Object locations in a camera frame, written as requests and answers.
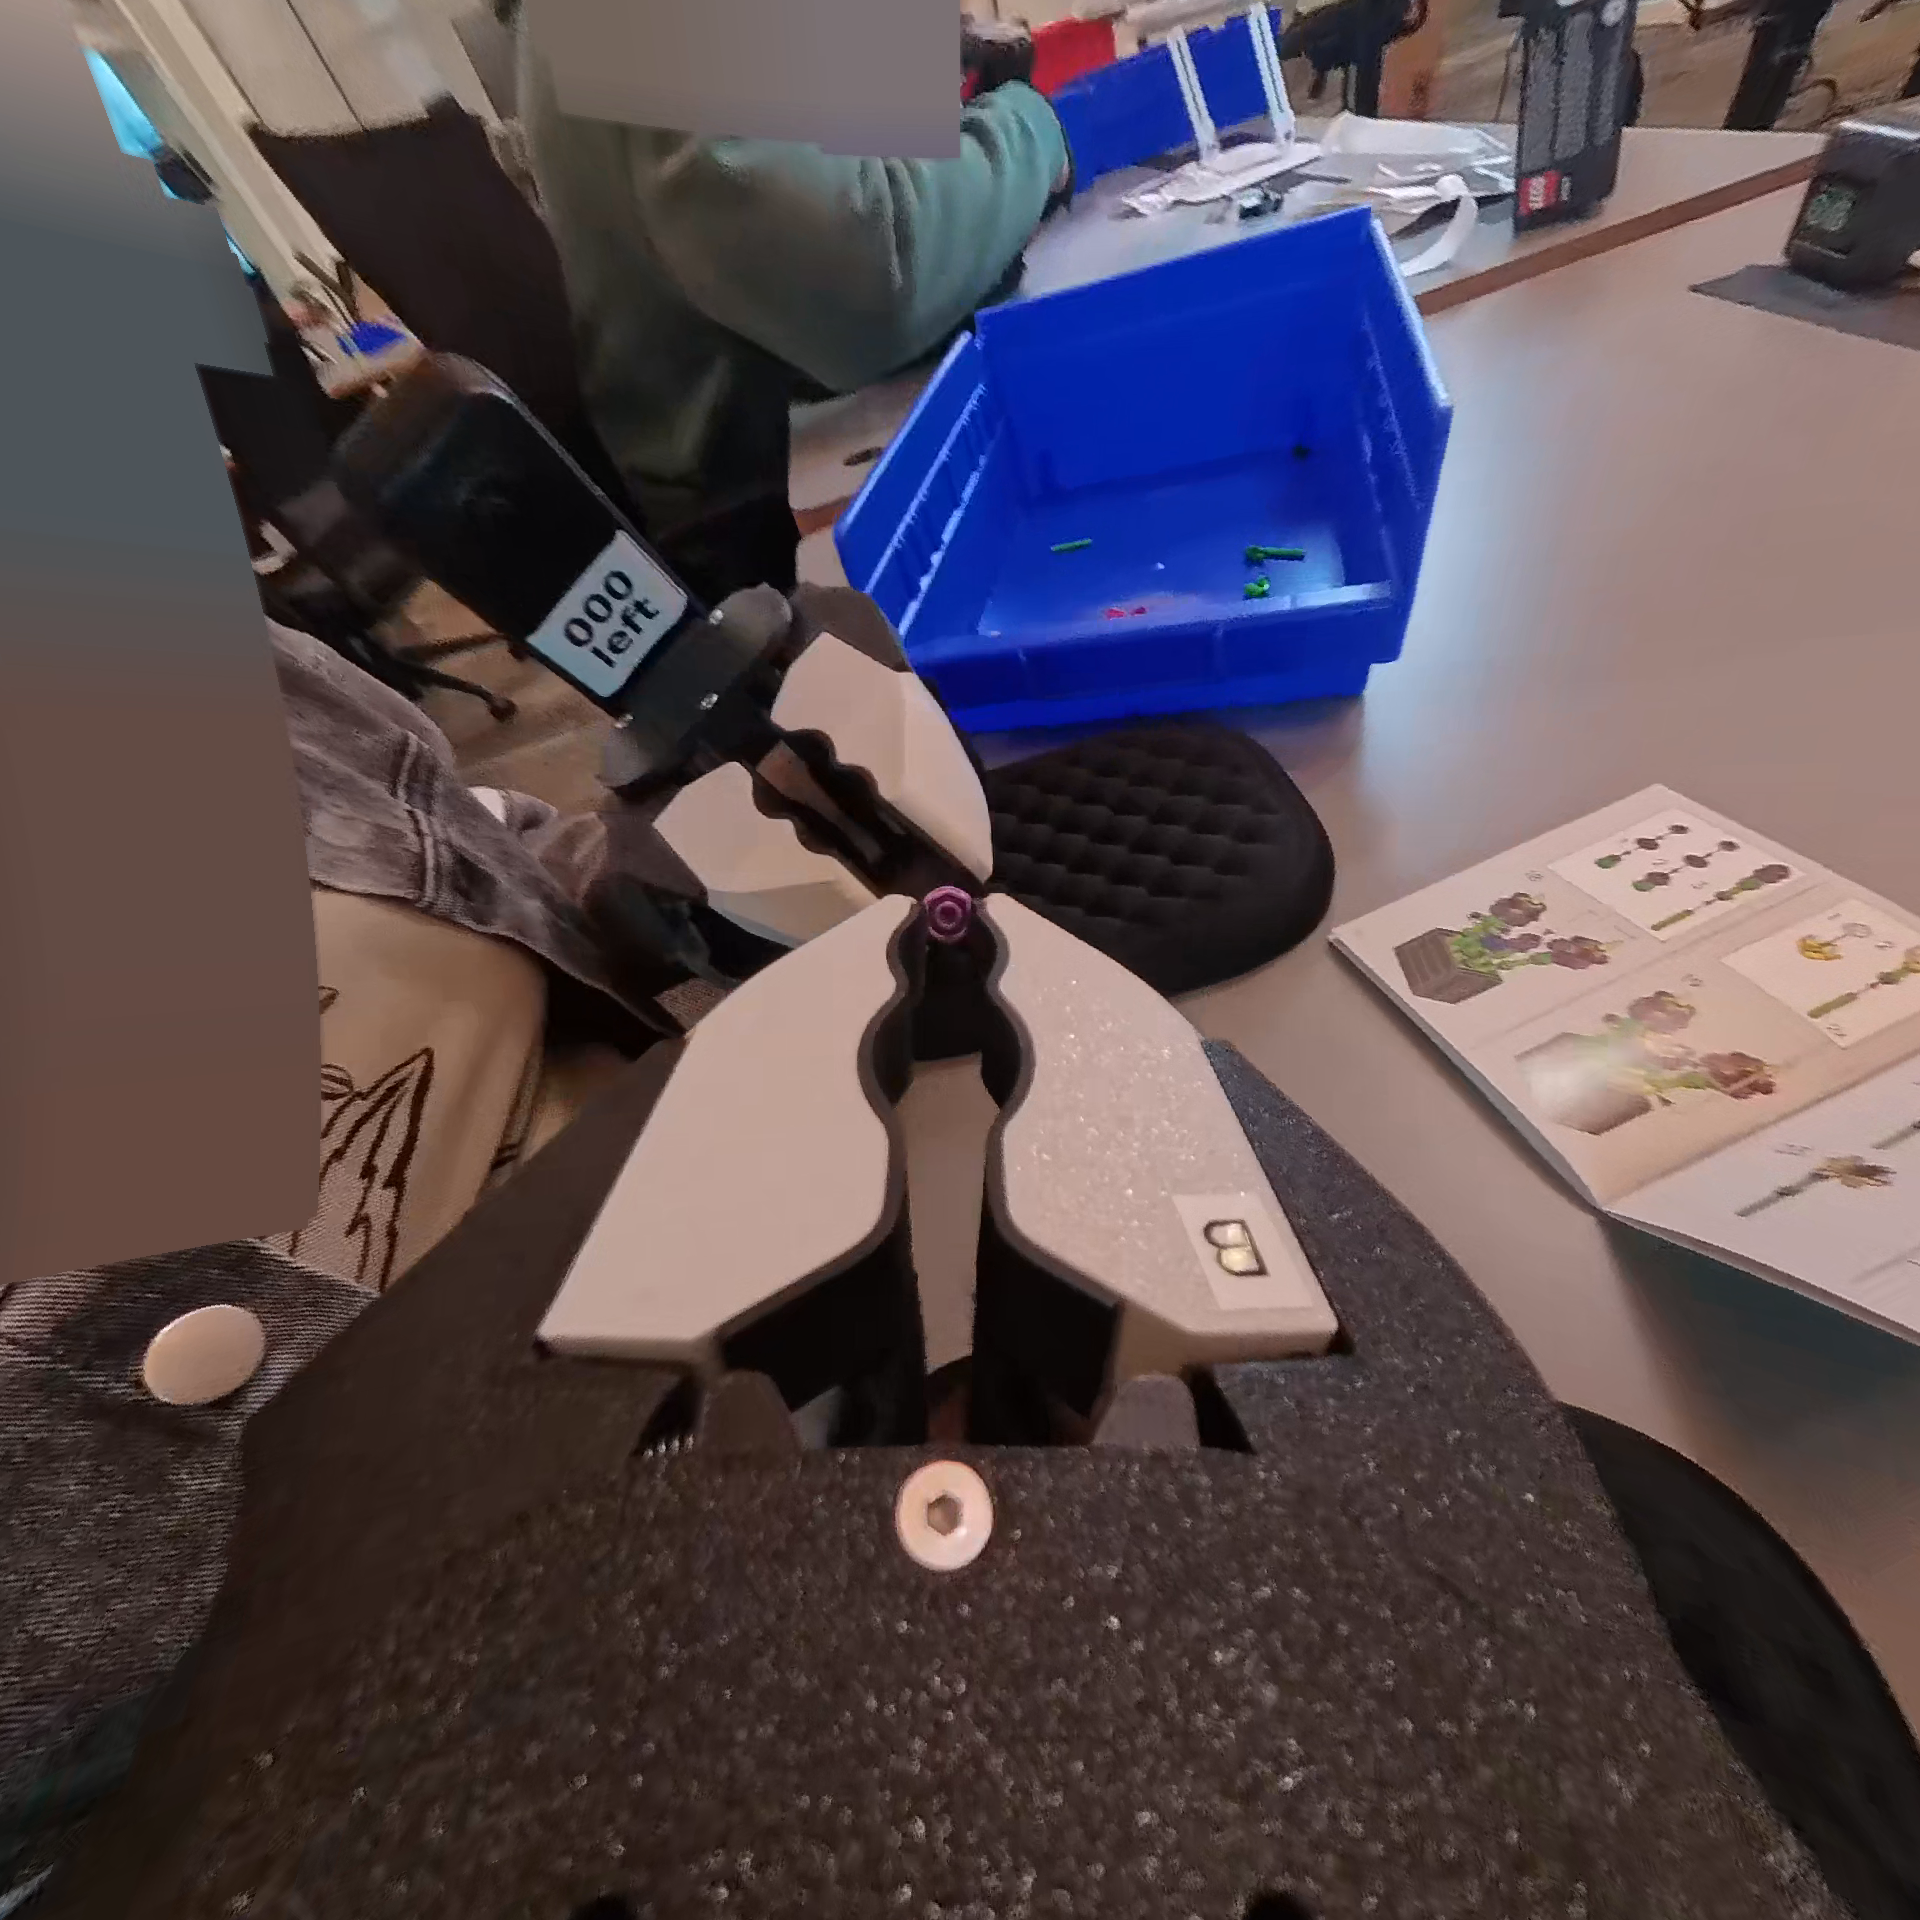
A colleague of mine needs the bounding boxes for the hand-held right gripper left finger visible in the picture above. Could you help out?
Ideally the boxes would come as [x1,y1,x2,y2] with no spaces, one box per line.
[537,897,923,1377]

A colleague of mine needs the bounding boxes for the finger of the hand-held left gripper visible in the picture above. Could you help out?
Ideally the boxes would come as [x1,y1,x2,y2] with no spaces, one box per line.
[650,761,909,954]
[748,632,997,895]

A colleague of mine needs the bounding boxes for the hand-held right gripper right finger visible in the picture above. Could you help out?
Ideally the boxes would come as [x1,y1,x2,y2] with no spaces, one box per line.
[971,897,1339,1384]

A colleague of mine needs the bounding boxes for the grey desk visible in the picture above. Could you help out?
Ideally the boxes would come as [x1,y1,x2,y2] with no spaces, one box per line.
[786,129,1920,1696]

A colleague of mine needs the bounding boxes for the black dimpled cushion pad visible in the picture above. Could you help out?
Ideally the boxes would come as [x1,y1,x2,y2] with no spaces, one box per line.
[1558,1402,1920,1920]
[901,721,1337,1059]

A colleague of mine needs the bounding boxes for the beige printed shirt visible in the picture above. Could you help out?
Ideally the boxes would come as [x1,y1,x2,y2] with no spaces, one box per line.
[307,885,557,1292]

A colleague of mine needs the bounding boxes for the blue plastic storage bin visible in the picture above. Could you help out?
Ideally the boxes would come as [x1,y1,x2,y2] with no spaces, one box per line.
[832,207,1453,737]
[1050,7,1291,189]

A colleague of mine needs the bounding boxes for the toy flower instruction booklet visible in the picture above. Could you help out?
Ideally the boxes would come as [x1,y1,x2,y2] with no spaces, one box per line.
[1328,784,1920,1344]

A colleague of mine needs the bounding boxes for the white plastic stand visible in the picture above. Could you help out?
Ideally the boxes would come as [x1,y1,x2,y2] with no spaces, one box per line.
[1168,7,1326,186]

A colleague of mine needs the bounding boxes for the grey denim jacket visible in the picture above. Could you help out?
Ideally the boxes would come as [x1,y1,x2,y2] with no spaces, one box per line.
[0,1245,377,1893]

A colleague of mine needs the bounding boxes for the white paper bag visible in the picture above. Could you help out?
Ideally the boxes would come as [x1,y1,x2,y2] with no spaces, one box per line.
[1125,112,1517,280]

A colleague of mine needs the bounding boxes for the black toy flower box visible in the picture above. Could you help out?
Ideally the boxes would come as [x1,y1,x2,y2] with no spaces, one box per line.
[1510,0,1637,233]

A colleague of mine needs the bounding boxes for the dark mat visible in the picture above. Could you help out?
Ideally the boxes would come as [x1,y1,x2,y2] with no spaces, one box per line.
[1692,263,1920,354]

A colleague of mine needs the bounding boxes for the black electronic device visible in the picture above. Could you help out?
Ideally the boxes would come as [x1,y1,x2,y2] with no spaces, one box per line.
[1786,112,1920,296]

